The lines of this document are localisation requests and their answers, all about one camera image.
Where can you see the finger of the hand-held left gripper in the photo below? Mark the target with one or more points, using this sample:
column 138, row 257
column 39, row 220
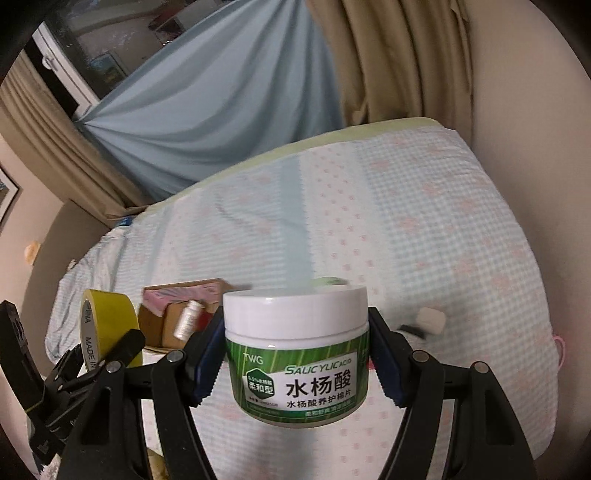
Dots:
column 125, row 345

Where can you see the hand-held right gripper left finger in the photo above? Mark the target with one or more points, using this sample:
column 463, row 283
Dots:
column 207, row 369

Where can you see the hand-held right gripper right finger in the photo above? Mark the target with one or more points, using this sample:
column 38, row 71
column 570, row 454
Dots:
column 384, row 364

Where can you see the cardboard box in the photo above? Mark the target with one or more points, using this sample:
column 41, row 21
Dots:
column 154, row 325

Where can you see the yellow tape roll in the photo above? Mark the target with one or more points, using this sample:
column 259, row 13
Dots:
column 111, row 309

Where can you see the white-lidded jar with green label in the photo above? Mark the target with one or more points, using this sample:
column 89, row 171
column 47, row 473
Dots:
column 295, row 323

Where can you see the silver thread spool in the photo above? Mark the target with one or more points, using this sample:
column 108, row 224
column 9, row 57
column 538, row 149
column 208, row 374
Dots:
column 186, row 321

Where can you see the small white eraser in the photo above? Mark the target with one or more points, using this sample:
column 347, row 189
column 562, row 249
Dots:
column 431, row 321

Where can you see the pink packet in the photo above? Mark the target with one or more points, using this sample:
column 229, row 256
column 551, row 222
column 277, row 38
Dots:
column 184, row 293

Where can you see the small green white container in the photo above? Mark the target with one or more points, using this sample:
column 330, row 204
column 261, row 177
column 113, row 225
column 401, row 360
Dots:
column 328, row 280

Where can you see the narrow beige curtain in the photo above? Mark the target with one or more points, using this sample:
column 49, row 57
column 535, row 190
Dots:
column 51, row 138

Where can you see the light green bed sheet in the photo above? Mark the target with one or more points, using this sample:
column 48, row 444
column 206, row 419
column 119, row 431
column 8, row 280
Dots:
column 295, row 147

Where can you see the light blue curtain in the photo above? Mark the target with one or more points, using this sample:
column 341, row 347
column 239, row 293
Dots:
column 207, row 101

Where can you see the wide beige curtain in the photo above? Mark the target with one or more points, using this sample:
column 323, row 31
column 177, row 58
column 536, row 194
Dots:
column 397, row 60

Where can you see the window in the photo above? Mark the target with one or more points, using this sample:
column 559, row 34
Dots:
column 92, row 37

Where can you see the framed wall picture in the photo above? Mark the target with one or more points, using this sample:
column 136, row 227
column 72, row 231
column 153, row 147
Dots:
column 7, row 194

